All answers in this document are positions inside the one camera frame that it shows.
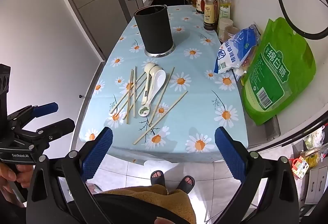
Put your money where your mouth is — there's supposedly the white ceramic soup spoon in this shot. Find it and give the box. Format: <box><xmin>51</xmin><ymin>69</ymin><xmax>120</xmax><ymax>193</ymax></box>
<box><xmin>138</xmin><ymin>69</ymin><xmax>166</xmax><ymax>117</ymax></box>

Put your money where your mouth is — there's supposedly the green sugar bag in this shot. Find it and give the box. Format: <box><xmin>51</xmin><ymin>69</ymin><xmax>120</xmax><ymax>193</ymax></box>
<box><xmin>242</xmin><ymin>18</ymin><xmax>317</xmax><ymax>126</ymax></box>

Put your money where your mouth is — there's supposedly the clear spice jar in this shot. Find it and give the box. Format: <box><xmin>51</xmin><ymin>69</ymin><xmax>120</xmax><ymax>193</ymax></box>
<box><xmin>222</xmin><ymin>26</ymin><xmax>241</xmax><ymax>42</ymax></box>

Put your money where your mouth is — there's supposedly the black utensil holder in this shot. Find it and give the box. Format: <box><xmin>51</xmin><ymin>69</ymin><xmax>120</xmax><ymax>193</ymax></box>
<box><xmin>134</xmin><ymin>5</ymin><xmax>176</xmax><ymax>57</ymax></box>

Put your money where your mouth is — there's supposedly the white lidded spice jar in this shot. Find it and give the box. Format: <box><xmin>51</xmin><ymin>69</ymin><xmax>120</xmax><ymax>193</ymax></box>
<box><xmin>218</xmin><ymin>18</ymin><xmax>234</xmax><ymax>37</ymax></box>

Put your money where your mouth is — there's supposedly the white and blue salt bag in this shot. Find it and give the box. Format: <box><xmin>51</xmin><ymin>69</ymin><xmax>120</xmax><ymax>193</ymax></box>
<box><xmin>214</xmin><ymin>24</ymin><xmax>262</xmax><ymax>74</ymax></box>

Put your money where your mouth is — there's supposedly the black slipper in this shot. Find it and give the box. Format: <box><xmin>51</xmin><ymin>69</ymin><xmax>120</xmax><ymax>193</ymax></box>
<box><xmin>150</xmin><ymin>171</ymin><xmax>166</xmax><ymax>186</ymax></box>
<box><xmin>177</xmin><ymin>175</ymin><xmax>196</xmax><ymax>194</ymax></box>

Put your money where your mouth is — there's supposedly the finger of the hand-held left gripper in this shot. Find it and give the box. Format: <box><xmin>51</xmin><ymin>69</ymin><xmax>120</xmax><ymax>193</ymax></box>
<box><xmin>7</xmin><ymin>102</ymin><xmax>59</xmax><ymax>129</ymax></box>
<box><xmin>15</xmin><ymin>118</ymin><xmax>75</xmax><ymax>156</ymax></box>

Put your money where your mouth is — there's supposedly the blue daisy-print tablecloth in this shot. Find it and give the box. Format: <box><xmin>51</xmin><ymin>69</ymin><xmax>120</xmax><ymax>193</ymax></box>
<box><xmin>77</xmin><ymin>4</ymin><xmax>250</xmax><ymax>163</ymax></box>

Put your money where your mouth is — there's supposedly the brown fleece garment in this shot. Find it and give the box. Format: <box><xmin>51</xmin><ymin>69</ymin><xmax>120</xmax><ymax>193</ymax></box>
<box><xmin>102</xmin><ymin>184</ymin><xmax>196</xmax><ymax>224</ymax></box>

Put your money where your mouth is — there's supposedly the group of wooden chopsticks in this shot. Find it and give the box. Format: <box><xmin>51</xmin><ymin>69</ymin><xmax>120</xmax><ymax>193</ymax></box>
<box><xmin>109</xmin><ymin>66</ymin><xmax>189</xmax><ymax>145</ymax></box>

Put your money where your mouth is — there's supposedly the yellow plastic bag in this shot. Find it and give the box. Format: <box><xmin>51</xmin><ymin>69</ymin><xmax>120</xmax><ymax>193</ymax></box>
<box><xmin>302</xmin><ymin>127</ymin><xmax>328</xmax><ymax>168</ymax></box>

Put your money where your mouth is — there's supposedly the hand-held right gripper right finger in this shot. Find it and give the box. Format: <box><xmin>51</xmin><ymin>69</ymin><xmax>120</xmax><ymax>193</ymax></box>
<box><xmin>214</xmin><ymin>127</ymin><xmax>300</xmax><ymax>224</ymax></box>

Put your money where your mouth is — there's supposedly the person's left hand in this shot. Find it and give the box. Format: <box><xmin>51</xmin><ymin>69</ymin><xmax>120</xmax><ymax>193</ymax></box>
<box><xmin>0</xmin><ymin>163</ymin><xmax>34</xmax><ymax>204</ymax></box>

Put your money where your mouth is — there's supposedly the row of condiment bottles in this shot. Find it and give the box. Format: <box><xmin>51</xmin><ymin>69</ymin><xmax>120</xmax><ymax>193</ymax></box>
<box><xmin>191</xmin><ymin>0</ymin><xmax>233</xmax><ymax>35</ymax></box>

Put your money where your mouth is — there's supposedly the clear plastic bag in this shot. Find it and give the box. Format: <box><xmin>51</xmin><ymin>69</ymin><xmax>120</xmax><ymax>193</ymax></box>
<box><xmin>234</xmin><ymin>55</ymin><xmax>257</xmax><ymax>81</ymax></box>

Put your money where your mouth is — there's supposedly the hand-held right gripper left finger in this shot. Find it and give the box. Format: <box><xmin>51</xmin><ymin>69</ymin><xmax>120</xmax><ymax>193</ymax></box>
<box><xmin>26</xmin><ymin>127</ymin><xmax>114</xmax><ymax>224</ymax></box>

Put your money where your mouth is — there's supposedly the cream long-handled spoon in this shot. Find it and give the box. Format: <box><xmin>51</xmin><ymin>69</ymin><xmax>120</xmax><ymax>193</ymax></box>
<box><xmin>142</xmin><ymin>62</ymin><xmax>156</xmax><ymax>105</ymax></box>
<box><xmin>143</xmin><ymin>66</ymin><xmax>162</xmax><ymax>101</ymax></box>

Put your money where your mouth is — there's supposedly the white cardboard box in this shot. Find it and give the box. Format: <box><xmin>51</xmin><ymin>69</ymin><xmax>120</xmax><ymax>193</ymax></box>
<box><xmin>305</xmin><ymin>165</ymin><xmax>328</xmax><ymax>205</ymax></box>

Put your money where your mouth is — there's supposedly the small orange carton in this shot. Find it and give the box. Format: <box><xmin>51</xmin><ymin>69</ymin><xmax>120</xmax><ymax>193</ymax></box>
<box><xmin>292</xmin><ymin>157</ymin><xmax>309</xmax><ymax>180</ymax></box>

